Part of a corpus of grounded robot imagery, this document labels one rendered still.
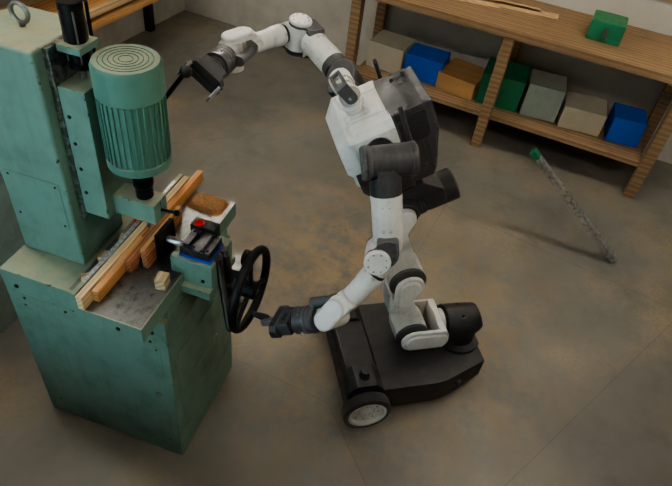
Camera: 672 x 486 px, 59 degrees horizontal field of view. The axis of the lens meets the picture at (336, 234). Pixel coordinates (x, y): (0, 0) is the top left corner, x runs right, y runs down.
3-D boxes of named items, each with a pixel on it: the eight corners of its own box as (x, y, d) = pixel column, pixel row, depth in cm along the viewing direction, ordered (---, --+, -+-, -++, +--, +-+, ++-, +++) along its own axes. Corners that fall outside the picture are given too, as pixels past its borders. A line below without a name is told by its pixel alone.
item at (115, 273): (99, 302, 165) (97, 293, 162) (93, 300, 165) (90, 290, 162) (203, 180, 210) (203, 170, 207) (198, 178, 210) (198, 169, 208)
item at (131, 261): (132, 273, 174) (130, 263, 171) (125, 271, 174) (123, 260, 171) (171, 226, 190) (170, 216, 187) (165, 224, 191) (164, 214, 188)
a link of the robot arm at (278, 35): (251, 24, 192) (295, 10, 203) (249, 51, 200) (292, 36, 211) (272, 40, 189) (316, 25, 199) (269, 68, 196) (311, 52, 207)
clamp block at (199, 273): (211, 290, 176) (210, 269, 170) (171, 277, 178) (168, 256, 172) (233, 258, 187) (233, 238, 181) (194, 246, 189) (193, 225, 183)
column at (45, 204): (84, 267, 187) (29, 54, 139) (23, 247, 190) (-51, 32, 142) (124, 224, 203) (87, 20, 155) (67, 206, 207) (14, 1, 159)
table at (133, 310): (174, 355, 162) (172, 342, 158) (76, 321, 167) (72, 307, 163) (261, 222, 206) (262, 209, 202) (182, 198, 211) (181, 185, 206)
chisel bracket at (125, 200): (156, 229, 177) (154, 207, 171) (115, 216, 179) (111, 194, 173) (169, 214, 182) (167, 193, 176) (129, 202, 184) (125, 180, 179)
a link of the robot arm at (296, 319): (276, 347, 187) (309, 345, 181) (263, 325, 182) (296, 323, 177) (291, 318, 196) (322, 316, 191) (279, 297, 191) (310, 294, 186)
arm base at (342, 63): (337, 93, 202) (366, 76, 199) (349, 122, 196) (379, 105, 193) (318, 70, 189) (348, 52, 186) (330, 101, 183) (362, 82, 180)
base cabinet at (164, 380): (183, 457, 227) (167, 345, 179) (52, 407, 236) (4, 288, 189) (233, 366, 260) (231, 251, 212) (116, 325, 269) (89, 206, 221)
